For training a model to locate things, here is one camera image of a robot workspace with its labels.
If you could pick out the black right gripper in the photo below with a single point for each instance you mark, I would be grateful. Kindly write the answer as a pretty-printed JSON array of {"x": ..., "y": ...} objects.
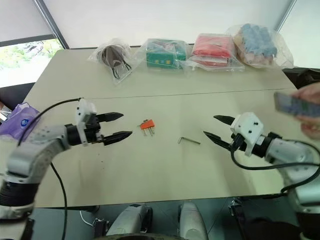
[{"x": 239, "y": 143}]

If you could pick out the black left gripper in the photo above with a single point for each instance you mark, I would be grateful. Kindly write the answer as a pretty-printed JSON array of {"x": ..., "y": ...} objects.
[{"x": 94, "y": 130}]

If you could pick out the grey smartphone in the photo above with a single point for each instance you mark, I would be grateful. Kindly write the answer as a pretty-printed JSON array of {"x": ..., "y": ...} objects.
[{"x": 292, "y": 105}]

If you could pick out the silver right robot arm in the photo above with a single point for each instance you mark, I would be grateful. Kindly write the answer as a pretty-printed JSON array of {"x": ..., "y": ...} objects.
[{"x": 297, "y": 155}]

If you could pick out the dark rounded robot base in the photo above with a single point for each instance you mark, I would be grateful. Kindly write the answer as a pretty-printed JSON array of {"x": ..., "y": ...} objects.
[{"x": 137, "y": 237}]

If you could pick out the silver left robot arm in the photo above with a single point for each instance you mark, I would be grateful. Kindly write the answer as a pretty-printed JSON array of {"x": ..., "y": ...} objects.
[{"x": 30, "y": 155}]

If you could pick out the small metal hex key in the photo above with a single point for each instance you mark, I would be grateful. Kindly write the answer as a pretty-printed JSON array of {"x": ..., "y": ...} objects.
[{"x": 190, "y": 140}]

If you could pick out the small red block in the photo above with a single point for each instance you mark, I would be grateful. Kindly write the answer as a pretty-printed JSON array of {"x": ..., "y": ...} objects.
[{"x": 148, "y": 124}]

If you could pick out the person's bare hand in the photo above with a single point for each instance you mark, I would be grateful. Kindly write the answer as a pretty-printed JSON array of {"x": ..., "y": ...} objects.
[{"x": 312, "y": 130}]

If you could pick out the person's hand holding phone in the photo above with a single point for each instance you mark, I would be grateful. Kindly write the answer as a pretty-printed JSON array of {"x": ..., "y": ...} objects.
[{"x": 310, "y": 93}]

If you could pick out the plastic bag with brown item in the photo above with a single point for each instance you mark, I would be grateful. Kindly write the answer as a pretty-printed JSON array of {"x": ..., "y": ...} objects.
[{"x": 112, "y": 58}]

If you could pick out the plastic bag with red items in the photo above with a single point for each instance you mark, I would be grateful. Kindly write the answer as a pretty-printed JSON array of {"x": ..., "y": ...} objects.
[{"x": 213, "y": 50}]

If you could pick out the plastic bag with green box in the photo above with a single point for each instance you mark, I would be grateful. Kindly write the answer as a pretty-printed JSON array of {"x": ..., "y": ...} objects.
[{"x": 162, "y": 55}]

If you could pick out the plastic bag with blue items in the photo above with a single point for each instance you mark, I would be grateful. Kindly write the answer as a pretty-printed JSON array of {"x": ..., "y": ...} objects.
[{"x": 258, "y": 45}]

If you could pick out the silver rounded robot leg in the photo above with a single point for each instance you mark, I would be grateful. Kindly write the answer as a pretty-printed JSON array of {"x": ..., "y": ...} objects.
[
  {"x": 191, "y": 220},
  {"x": 130, "y": 220}
]

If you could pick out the purple plastic bag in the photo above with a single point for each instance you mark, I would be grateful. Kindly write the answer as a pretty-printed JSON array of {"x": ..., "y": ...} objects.
[{"x": 18, "y": 121}]

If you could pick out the black chair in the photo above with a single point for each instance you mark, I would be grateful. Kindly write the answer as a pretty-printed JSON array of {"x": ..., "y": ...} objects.
[{"x": 302, "y": 76}]

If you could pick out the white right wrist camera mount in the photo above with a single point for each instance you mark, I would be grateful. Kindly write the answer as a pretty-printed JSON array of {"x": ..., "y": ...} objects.
[{"x": 247, "y": 127}]

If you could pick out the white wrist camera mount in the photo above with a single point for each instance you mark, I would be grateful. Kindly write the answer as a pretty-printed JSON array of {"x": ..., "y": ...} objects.
[
  {"x": 247, "y": 127},
  {"x": 84, "y": 110}
]

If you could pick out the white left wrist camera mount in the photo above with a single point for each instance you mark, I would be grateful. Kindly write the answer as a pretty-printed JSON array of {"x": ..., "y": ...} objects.
[{"x": 84, "y": 110}]

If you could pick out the dark window frame bar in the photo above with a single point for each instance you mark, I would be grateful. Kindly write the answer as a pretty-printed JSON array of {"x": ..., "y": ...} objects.
[{"x": 51, "y": 23}]

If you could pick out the grey window frame bar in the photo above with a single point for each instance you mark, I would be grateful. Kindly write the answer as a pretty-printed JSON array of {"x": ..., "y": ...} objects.
[{"x": 287, "y": 13}]

